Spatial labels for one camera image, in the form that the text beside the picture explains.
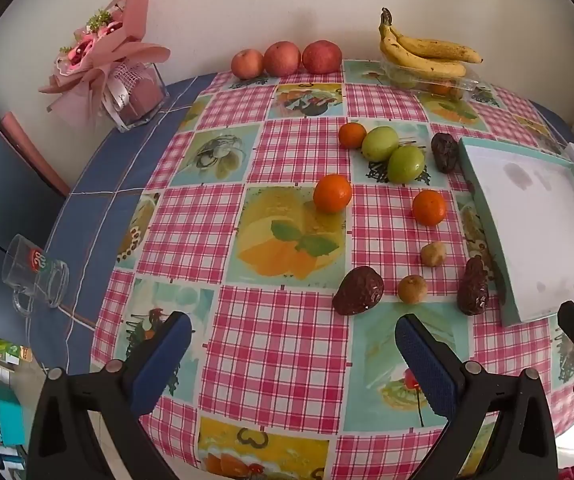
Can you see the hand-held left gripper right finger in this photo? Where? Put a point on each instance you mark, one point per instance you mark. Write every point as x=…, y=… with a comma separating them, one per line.
x=424, y=365

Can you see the clear glass mug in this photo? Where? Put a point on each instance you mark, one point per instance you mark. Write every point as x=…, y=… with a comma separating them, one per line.
x=32, y=267

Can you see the pink checkered printed tablecloth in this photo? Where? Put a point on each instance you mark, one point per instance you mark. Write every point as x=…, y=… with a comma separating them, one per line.
x=292, y=350

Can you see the teal rimmed white tray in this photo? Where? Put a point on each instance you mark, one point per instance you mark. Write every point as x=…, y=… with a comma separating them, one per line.
x=532, y=230

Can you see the pink wrapped flower bouquet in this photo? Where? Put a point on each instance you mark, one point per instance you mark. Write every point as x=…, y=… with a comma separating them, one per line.
x=112, y=55

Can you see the spotted yellow banana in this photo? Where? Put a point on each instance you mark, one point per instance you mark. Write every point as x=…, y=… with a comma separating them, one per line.
x=437, y=49

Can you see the packed green jujube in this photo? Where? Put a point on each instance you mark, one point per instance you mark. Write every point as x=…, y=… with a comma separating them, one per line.
x=402, y=77

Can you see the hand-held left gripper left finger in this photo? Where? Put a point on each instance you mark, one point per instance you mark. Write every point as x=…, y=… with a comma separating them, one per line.
x=162, y=360

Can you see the square glass vase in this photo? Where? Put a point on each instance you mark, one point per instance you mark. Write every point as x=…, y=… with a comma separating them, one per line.
x=142, y=97

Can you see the dark blue cabinet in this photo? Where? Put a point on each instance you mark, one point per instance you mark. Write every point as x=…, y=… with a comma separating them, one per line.
x=2, y=185

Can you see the green apple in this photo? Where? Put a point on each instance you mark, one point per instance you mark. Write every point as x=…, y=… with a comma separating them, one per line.
x=406, y=163
x=380, y=143

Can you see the dark wrinkled avocado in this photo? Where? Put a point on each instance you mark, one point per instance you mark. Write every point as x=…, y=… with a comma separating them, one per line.
x=358, y=290
x=444, y=152
x=473, y=287

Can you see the large red apple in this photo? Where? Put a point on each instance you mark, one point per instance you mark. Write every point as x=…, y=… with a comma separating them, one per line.
x=322, y=56

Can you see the packed orange tangerine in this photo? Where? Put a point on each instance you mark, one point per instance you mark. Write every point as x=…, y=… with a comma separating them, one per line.
x=442, y=87

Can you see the teal plastic stool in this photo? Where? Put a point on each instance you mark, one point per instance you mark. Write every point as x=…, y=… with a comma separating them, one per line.
x=9, y=410

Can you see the small red apple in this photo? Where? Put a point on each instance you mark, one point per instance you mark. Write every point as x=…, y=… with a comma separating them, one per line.
x=247, y=63

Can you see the clear plastic clamshell container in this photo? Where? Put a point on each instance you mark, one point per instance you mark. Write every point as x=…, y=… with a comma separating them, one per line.
x=469, y=82

